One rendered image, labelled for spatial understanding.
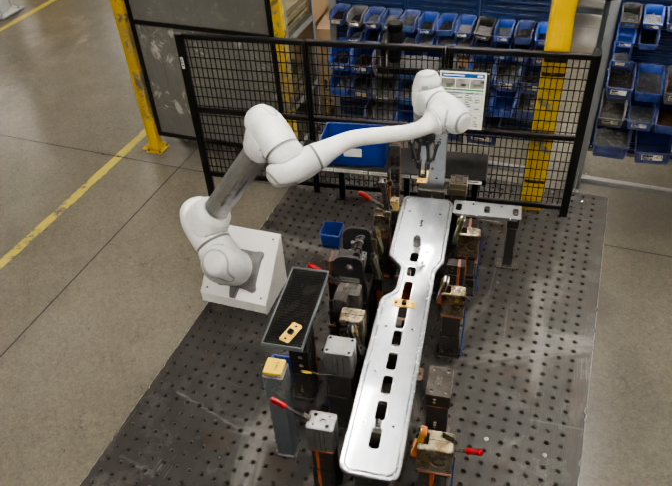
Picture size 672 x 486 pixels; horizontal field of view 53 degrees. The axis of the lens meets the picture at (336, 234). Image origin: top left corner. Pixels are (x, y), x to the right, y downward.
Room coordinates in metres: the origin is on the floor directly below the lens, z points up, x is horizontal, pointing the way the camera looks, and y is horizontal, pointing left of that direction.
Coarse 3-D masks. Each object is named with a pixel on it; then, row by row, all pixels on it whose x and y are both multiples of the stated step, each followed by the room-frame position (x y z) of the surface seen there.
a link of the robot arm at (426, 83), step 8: (424, 72) 2.17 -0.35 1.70; (432, 72) 2.17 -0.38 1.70; (416, 80) 2.16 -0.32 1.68; (424, 80) 2.14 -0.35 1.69; (432, 80) 2.13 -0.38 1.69; (440, 80) 2.16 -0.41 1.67; (416, 88) 2.15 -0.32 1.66; (424, 88) 2.13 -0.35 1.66; (432, 88) 2.13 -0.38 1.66; (440, 88) 2.13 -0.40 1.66; (416, 96) 2.14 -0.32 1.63; (424, 96) 2.11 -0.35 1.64; (416, 104) 2.14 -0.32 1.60; (424, 104) 2.10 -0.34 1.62; (416, 112) 2.15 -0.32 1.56
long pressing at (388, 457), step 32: (416, 224) 2.18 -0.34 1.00; (448, 224) 2.17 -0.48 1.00; (416, 288) 1.80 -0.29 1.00; (384, 320) 1.65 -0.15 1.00; (416, 320) 1.64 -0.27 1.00; (384, 352) 1.50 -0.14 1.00; (416, 352) 1.49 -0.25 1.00; (352, 416) 1.25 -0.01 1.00; (352, 448) 1.13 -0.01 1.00; (384, 448) 1.13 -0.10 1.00; (384, 480) 1.03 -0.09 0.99
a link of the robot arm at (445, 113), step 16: (432, 96) 2.09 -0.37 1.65; (448, 96) 2.06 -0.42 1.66; (432, 112) 2.00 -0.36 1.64; (448, 112) 1.98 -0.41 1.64; (464, 112) 1.97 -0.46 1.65; (368, 128) 2.03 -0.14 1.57; (384, 128) 2.01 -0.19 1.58; (400, 128) 1.99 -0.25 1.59; (416, 128) 1.97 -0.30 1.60; (432, 128) 1.98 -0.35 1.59; (448, 128) 1.96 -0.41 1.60; (464, 128) 1.96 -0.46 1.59; (320, 144) 1.99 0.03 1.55; (336, 144) 1.99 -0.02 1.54; (352, 144) 2.00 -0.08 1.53; (368, 144) 2.00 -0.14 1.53; (320, 160) 1.94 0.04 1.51
